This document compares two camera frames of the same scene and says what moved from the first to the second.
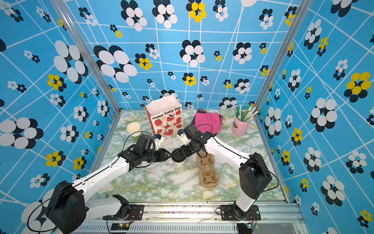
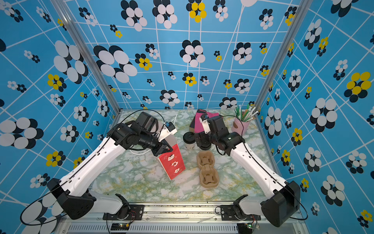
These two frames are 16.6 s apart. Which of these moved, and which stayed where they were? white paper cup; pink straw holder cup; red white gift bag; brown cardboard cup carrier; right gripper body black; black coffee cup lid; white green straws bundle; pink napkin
Moved: black coffee cup lid; white paper cup; red white gift bag; right gripper body black
Stayed: pink napkin; pink straw holder cup; brown cardboard cup carrier; white green straws bundle
